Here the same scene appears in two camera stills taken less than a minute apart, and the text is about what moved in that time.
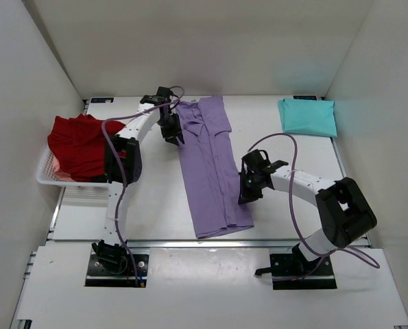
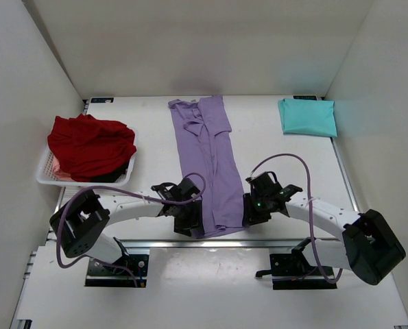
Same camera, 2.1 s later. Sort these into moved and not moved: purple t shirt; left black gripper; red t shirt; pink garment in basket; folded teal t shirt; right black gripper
Moved: left black gripper; right black gripper
Not moved: purple t shirt; folded teal t shirt; pink garment in basket; red t shirt
